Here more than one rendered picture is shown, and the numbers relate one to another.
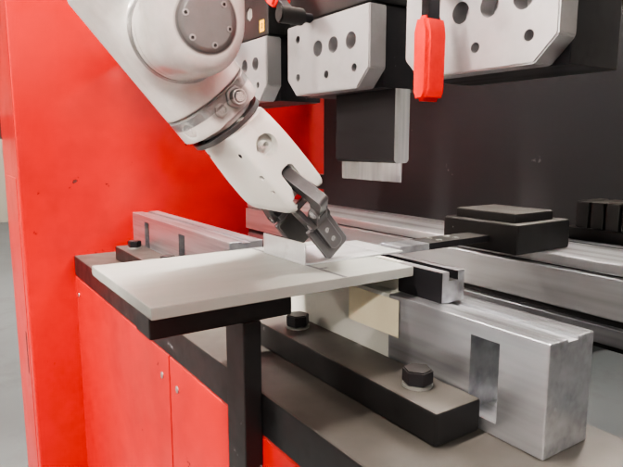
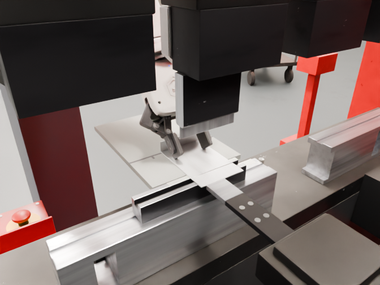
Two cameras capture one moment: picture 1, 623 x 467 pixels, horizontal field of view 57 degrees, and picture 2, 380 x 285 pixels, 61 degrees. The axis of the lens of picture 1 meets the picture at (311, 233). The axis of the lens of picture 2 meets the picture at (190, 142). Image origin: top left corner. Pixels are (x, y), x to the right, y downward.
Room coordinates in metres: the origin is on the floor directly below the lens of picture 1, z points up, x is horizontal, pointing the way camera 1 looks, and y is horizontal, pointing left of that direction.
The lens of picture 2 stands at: (0.61, -0.50, 1.30)
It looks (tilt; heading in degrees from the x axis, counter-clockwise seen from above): 28 degrees down; 90
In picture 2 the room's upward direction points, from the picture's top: straight up
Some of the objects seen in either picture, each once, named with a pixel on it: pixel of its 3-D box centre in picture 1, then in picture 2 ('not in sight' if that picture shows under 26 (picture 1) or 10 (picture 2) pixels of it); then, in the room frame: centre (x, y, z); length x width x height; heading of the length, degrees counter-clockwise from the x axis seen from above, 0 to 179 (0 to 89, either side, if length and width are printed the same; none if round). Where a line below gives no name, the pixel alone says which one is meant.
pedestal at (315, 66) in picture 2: not in sight; (308, 106); (1.46, 1.66, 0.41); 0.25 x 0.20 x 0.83; 124
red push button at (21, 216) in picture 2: not in sight; (22, 219); (0.23, 0.06, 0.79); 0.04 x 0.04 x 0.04
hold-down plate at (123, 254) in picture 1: (149, 262); not in sight; (1.10, 0.32, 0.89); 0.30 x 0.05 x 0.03; 34
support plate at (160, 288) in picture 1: (252, 271); (161, 141); (0.55, 0.06, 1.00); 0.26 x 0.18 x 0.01; 124
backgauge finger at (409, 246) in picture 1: (467, 231); (279, 228); (0.72, -0.20, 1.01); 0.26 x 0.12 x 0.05; 124
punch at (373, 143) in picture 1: (370, 136); (208, 100); (0.63, -0.06, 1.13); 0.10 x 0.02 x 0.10; 34
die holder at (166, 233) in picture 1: (186, 247); (377, 132); (1.09, 0.24, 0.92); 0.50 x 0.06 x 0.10; 34
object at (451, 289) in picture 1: (383, 268); (193, 187); (0.61, -0.08, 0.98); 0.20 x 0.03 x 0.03; 34
